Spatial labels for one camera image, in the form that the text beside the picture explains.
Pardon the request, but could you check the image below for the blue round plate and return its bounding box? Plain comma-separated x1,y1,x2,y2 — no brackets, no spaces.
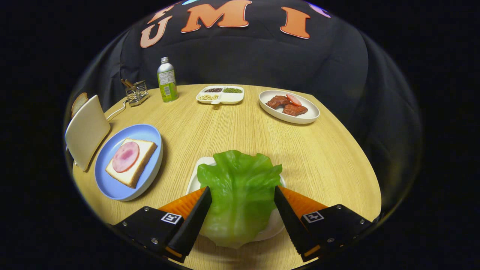
94,124,164,202

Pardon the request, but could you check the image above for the white square plate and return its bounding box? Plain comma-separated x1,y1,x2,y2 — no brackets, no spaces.
186,156,286,242

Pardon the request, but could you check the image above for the square white bread slice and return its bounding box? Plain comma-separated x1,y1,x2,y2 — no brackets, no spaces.
105,138,158,189

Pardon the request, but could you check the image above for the white power cable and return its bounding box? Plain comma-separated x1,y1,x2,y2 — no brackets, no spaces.
106,100,129,122

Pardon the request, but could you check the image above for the pink ham slice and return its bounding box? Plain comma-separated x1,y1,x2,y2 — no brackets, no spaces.
112,141,140,173

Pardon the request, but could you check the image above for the white divided dish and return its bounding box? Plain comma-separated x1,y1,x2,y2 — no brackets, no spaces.
196,85,245,105

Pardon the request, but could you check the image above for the toasted bread slice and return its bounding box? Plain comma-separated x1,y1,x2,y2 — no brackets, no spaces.
71,92,89,117

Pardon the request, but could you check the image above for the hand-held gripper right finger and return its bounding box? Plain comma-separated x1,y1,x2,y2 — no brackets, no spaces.
274,185,374,263

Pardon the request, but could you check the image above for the white oval plate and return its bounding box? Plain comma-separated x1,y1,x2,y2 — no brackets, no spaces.
259,90,321,125

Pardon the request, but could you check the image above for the brown meat piece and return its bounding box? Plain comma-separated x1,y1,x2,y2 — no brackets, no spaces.
282,103,309,117
265,95,291,110

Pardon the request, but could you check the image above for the white toaster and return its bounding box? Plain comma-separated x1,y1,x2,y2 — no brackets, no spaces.
64,94,111,172

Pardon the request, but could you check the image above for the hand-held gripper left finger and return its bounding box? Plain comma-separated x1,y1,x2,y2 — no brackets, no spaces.
112,186,213,264

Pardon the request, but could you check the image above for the silver bottle with green label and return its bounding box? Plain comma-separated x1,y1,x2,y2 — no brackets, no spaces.
157,57,179,103

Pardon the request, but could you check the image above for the green lettuce leaf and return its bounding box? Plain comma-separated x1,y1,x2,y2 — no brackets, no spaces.
197,150,283,249

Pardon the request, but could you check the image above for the wire mesh utensil holder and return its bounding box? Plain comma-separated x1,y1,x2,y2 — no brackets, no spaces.
125,80,150,107

